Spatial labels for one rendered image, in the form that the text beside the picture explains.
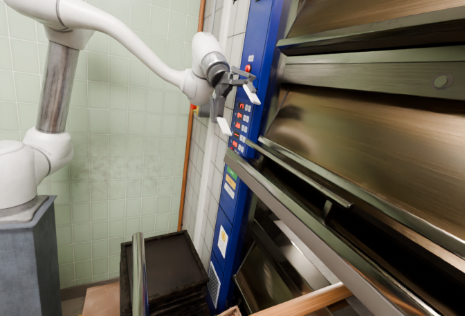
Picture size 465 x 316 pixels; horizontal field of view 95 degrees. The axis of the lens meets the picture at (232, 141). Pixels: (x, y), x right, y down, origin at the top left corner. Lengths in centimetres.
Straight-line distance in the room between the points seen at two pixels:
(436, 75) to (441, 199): 17
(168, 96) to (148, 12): 47
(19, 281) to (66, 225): 56
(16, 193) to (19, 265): 29
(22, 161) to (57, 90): 30
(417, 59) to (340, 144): 18
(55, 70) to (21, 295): 90
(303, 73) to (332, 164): 24
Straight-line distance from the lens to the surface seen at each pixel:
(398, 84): 45
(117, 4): 145
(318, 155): 50
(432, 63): 43
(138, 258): 62
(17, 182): 109
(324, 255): 35
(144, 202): 168
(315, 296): 57
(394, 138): 45
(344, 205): 37
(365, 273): 32
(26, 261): 122
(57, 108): 117
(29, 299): 135
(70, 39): 110
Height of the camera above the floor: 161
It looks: 15 degrees down
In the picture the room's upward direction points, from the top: 9 degrees clockwise
